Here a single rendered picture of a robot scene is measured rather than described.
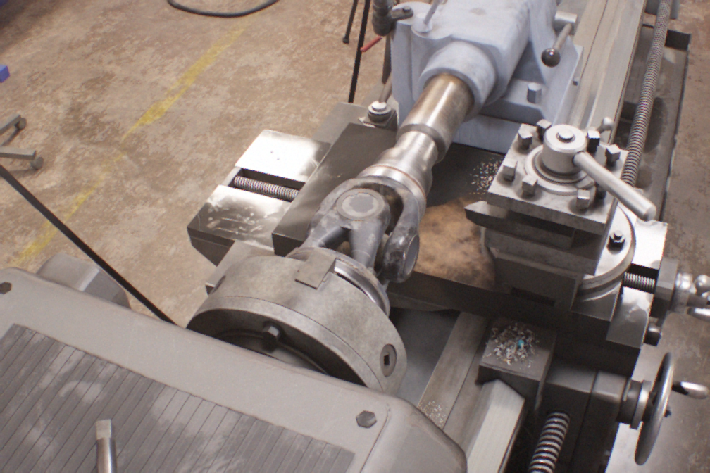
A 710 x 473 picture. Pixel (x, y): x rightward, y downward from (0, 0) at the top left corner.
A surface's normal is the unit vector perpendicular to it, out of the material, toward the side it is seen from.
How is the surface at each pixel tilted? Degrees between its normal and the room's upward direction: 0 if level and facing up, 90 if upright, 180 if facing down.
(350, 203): 0
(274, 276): 7
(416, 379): 16
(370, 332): 49
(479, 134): 90
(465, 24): 0
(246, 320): 90
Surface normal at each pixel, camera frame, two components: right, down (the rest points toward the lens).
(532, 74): -0.40, 0.64
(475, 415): -0.69, -0.68
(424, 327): -0.05, -0.74
